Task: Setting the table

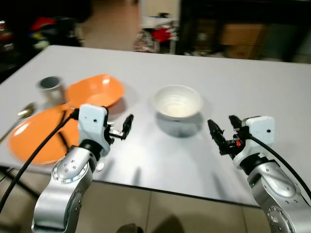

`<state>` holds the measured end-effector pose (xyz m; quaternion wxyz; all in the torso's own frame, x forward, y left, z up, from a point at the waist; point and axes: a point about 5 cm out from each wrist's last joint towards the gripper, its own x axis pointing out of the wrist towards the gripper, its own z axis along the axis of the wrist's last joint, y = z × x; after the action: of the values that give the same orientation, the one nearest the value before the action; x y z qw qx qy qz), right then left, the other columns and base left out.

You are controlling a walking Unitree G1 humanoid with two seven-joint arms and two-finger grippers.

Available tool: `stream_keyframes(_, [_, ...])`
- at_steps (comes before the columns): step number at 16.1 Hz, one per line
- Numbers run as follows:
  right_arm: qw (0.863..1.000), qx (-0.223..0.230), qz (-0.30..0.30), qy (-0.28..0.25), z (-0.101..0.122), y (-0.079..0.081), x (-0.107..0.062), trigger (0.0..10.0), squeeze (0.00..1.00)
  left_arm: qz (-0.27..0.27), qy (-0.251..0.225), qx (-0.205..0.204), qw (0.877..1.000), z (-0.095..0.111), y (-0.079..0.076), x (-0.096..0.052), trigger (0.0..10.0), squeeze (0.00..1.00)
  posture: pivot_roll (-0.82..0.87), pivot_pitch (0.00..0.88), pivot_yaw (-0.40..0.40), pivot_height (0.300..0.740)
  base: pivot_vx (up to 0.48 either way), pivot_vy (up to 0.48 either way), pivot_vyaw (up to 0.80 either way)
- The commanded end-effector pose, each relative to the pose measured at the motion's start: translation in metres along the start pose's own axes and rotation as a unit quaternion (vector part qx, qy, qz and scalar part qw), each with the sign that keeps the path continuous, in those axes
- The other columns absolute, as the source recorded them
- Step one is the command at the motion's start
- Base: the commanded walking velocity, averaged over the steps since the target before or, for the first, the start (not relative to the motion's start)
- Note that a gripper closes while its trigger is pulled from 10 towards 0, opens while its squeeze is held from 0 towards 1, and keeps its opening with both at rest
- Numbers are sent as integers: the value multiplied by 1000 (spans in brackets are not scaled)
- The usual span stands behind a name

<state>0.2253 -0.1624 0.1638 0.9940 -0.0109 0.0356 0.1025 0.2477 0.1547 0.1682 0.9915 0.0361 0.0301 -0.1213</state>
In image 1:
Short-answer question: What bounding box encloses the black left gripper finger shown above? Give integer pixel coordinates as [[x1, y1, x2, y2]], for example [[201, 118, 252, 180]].
[[121, 115, 135, 140]]

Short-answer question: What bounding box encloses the orange plastic bowl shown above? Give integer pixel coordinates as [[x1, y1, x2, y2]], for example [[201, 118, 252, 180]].
[[66, 74, 124, 108]]

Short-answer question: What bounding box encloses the white ceramic bowl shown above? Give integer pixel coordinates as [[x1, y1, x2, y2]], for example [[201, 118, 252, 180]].
[[153, 85, 204, 122]]

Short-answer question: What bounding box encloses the small cardboard box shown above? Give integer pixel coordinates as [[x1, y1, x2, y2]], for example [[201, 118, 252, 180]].
[[237, 45, 260, 60]]

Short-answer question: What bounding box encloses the grey metal cup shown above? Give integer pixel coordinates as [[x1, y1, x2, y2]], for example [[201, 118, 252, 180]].
[[39, 76, 65, 105]]

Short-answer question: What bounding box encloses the orange plastic plate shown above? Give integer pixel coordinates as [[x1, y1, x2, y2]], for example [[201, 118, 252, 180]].
[[9, 107, 83, 165]]

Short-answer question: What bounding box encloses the patterned bag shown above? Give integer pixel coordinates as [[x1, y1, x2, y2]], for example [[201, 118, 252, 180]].
[[134, 30, 154, 52]]

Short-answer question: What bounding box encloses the large cardboard box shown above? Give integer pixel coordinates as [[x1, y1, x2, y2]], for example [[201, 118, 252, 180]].
[[221, 23, 267, 47]]

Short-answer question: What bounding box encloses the silver metal spoon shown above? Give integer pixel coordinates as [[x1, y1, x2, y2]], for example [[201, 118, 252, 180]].
[[0, 103, 35, 141]]

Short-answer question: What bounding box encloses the red cloth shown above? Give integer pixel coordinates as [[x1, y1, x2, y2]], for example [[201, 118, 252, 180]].
[[152, 28, 172, 43]]

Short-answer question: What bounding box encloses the black table leg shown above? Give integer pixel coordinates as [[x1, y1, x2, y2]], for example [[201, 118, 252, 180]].
[[0, 167, 42, 197]]

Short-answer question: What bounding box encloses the black shelf unit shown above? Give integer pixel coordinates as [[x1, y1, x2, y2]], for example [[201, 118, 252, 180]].
[[177, 0, 311, 61]]

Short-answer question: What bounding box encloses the white cabinet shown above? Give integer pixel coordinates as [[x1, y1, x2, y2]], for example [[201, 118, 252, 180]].
[[140, 0, 180, 54]]

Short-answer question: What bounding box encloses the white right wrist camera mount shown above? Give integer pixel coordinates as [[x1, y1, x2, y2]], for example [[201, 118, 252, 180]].
[[233, 116, 276, 168]]

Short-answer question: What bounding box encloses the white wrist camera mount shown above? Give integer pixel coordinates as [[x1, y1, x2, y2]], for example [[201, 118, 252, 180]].
[[78, 104, 110, 146], [233, 116, 276, 168]]

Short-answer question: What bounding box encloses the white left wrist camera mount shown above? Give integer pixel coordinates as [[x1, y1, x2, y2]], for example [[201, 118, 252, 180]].
[[78, 104, 110, 146]]

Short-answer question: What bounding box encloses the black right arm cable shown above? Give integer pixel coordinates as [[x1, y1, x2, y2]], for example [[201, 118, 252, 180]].
[[247, 135, 311, 200]]

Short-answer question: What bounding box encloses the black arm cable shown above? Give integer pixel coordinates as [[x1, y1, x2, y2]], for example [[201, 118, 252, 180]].
[[247, 135, 311, 200], [0, 109, 79, 214]]

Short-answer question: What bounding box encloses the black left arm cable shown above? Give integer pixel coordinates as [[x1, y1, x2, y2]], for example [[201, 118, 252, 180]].
[[0, 109, 79, 214]]

